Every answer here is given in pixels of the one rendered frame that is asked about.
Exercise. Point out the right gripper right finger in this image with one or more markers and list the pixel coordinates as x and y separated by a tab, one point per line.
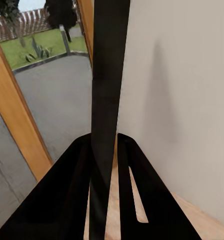
166	219

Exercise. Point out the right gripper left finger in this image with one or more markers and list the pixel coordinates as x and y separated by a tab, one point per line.
56	208

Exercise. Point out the poster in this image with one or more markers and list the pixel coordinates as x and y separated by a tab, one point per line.
110	25

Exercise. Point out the door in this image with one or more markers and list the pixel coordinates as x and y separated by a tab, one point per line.
46	77

